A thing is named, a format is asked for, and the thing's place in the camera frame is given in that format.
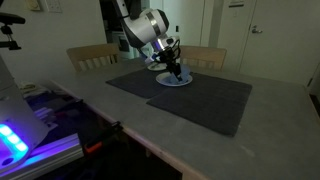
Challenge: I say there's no white room door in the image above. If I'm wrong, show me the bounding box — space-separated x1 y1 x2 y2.
238 0 320 86

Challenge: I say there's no aluminium extrusion rail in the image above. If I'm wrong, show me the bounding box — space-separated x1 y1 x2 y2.
0 133 84 180

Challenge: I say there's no large white plate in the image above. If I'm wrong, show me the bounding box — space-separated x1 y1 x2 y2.
155 71 194 88

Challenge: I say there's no red-handled bar clamp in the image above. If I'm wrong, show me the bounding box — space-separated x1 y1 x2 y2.
83 121 124 154

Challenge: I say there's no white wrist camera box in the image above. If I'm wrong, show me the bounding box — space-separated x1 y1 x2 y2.
139 49 163 65

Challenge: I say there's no small white plate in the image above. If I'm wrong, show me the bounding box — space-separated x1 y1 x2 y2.
147 62 168 72

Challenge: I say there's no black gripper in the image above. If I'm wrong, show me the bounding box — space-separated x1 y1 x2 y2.
155 46 184 83

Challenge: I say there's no dark fabric placemat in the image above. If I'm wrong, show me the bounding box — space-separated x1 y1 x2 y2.
145 71 253 138
105 67 168 100

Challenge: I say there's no wooden slat-back chair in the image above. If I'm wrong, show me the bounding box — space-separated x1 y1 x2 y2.
65 43 121 73
178 45 228 72

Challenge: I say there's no white wall switch plate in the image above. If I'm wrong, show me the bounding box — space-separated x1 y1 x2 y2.
44 0 63 14

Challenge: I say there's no silver lever door handle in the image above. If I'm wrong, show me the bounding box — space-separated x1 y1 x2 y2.
250 25 264 35

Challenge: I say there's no beige wall thermostat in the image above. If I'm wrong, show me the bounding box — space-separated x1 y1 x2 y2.
25 0 42 12

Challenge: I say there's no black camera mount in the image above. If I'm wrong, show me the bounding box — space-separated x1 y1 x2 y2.
0 12 27 51

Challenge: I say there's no grey box with blue light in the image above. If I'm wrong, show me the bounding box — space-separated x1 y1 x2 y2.
0 54 51 169

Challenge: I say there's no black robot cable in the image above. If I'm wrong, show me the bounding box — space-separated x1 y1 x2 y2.
168 39 183 59

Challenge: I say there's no white hallway door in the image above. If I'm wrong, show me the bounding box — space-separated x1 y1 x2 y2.
162 0 205 48

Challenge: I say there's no blue microfibre towel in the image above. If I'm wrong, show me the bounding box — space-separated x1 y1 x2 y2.
166 63 192 85

